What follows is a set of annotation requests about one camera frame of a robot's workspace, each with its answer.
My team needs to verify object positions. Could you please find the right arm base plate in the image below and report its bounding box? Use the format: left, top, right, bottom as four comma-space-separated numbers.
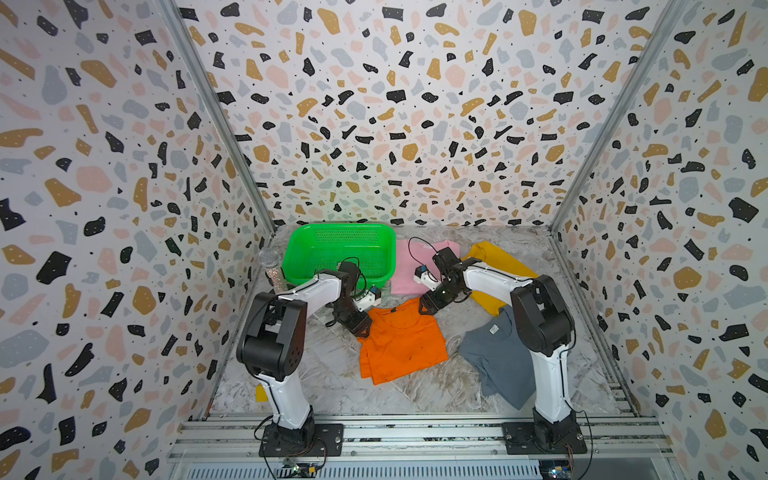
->
501, 419, 588, 455

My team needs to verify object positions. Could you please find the yellow cube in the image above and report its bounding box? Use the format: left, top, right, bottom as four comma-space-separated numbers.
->
254, 384, 269, 403

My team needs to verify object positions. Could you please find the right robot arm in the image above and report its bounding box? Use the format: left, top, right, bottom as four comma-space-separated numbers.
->
414, 256, 575, 425

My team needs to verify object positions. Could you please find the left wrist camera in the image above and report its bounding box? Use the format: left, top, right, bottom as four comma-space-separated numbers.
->
355, 286, 382, 312

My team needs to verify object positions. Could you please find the green plastic basket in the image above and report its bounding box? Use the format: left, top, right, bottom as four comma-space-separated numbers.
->
282, 223, 396, 288

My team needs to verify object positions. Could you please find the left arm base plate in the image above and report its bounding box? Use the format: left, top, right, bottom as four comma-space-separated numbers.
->
259, 423, 344, 457

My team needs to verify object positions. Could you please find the pink t-shirt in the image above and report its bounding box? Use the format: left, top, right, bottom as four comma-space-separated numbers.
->
389, 238, 462, 296

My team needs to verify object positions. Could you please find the grey t-shirt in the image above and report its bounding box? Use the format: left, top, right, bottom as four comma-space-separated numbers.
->
458, 306, 536, 410

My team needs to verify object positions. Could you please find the yellow folded t-shirt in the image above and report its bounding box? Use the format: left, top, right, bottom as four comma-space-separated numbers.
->
464, 241, 539, 317

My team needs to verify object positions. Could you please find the orange t-shirt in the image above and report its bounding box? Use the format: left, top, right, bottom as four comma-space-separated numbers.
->
358, 298, 449, 385

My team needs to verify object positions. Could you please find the clear bottle on black stand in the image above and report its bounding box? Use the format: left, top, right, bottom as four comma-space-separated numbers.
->
258, 248, 289, 293

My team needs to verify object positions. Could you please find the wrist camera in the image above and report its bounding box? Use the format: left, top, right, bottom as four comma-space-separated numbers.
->
414, 265, 441, 291
355, 286, 382, 312

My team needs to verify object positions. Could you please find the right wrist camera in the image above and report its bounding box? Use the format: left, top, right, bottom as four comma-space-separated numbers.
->
414, 265, 441, 291

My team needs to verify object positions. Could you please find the aluminium front rail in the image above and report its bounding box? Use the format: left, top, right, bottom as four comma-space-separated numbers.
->
169, 414, 685, 479

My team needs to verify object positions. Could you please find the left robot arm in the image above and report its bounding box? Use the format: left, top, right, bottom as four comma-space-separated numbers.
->
236, 261, 382, 433

